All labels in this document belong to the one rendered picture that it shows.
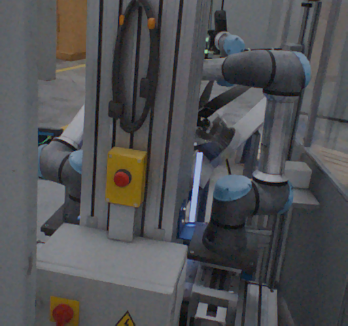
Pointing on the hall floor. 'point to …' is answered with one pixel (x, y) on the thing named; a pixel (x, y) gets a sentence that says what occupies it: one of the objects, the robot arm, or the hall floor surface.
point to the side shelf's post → (276, 249)
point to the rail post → (261, 265)
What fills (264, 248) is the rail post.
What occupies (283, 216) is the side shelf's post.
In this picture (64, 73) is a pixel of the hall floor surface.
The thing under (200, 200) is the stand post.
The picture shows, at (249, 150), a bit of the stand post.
